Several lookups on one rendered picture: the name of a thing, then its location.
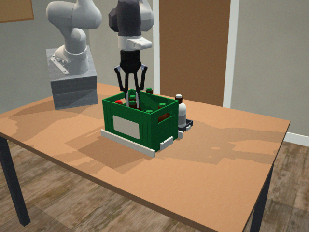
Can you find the green bottle crate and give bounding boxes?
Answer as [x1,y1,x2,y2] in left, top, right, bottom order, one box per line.
[104,91,179,153]

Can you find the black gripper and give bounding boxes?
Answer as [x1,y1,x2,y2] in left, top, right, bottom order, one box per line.
[114,50,148,108]

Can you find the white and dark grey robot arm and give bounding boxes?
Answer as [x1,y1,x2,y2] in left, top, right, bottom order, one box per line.
[46,0,155,75]

